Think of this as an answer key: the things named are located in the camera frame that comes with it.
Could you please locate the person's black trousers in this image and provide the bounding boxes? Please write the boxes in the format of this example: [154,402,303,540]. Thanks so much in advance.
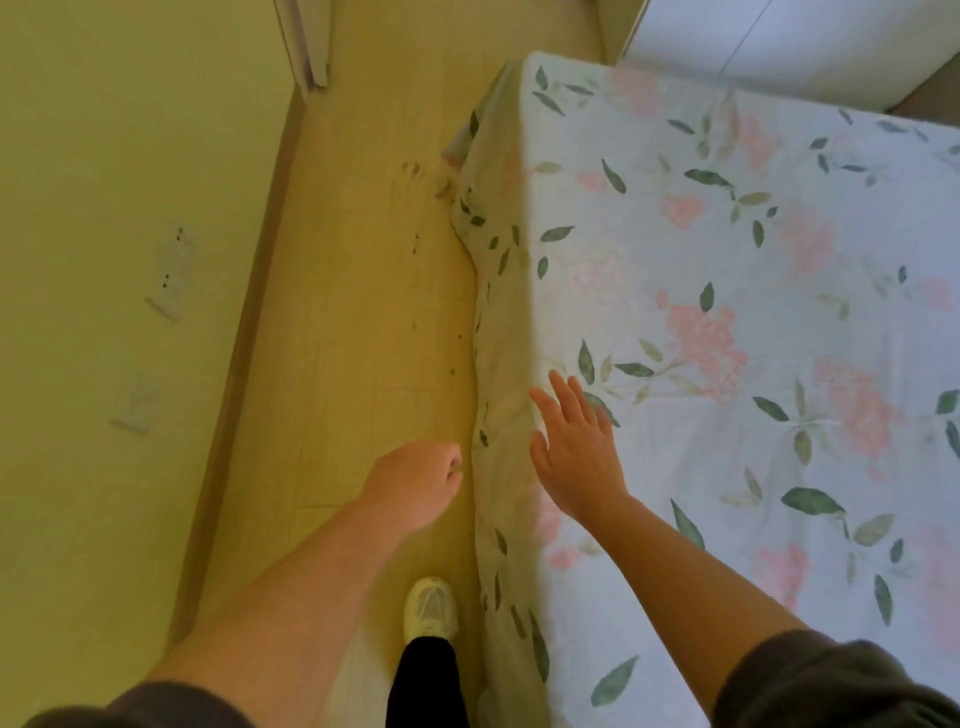
[386,637,470,728]

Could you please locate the dark grey sleeve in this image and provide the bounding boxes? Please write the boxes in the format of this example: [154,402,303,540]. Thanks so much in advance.
[712,628,960,728]
[22,680,256,728]

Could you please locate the person's right forearm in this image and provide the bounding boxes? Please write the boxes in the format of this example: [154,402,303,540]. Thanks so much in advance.
[592,494,808,714]

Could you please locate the small white wall plate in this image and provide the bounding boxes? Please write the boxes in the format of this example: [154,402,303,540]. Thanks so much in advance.
[108,380,160,436]

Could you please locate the dark grey left sleeve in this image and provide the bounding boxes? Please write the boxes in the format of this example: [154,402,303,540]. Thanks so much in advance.
[22,680,256,728]

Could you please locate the dark grey right sleeve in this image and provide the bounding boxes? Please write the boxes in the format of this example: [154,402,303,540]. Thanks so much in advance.
[712,628,960,728]

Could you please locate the person's left hand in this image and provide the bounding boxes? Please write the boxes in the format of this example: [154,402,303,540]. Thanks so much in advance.
[358,440,465,538]

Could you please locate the white double wall socket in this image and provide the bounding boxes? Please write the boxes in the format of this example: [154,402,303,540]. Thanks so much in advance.
[146,223,200,324]

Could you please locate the beige door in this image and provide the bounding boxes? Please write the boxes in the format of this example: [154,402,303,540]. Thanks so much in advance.
[273,0,333,91]

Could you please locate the white wardrobe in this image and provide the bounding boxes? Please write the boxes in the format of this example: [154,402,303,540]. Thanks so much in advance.
[620,0,960,114]

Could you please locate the floral leaf print bed sheet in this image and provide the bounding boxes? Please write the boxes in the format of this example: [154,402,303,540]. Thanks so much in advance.
[442,50,960,728]

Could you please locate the person's white left shoe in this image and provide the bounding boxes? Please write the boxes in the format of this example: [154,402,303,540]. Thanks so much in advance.
[402,575,460,646]

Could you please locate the person's right hand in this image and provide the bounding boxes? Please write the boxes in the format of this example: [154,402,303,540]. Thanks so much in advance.
[528,368,631,526]

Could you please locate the person's left forearm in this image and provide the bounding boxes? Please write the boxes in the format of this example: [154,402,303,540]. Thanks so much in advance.
[146,498,399,728]

